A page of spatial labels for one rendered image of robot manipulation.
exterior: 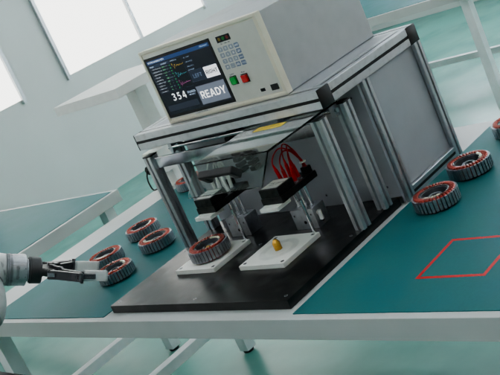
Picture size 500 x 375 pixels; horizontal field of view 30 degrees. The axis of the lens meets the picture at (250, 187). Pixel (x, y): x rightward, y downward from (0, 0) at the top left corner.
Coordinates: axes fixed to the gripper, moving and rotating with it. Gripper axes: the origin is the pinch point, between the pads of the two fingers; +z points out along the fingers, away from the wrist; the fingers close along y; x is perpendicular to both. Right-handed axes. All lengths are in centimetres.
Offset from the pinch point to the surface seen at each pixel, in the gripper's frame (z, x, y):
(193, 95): 15, 52, 33
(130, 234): 14.2, 6.7, -25.6
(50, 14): 46, 107, -506
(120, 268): 5.2, 1.9, 4.7
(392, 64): 58, 64, 55
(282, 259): 30, 16, 64
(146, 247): 14.7, 6.4, -4.9
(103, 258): 3.8, 1.1, -13.6
